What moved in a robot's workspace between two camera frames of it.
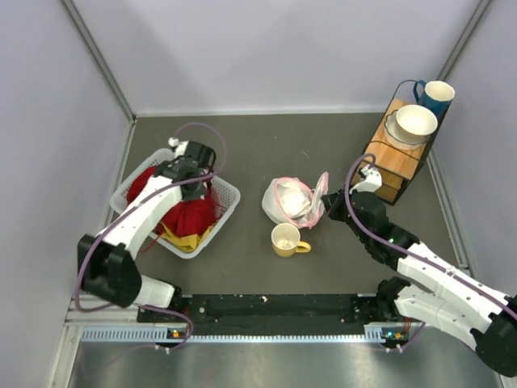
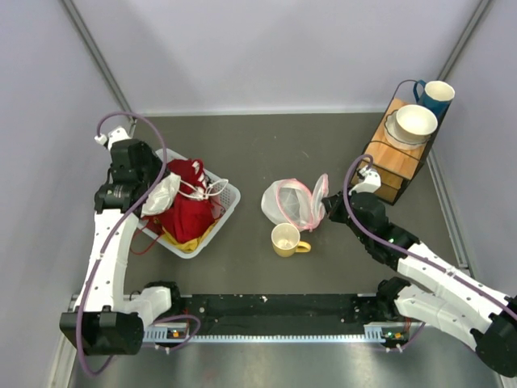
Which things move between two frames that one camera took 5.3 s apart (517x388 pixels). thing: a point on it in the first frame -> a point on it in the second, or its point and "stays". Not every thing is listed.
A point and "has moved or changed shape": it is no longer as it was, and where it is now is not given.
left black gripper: [197, 194] -> [150, 158]
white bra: [294, 199] has moved or changed shape
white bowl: [415, 124] stays
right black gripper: [333, 203] stays
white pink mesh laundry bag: [288, 200] stays
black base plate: [283, 314] stays
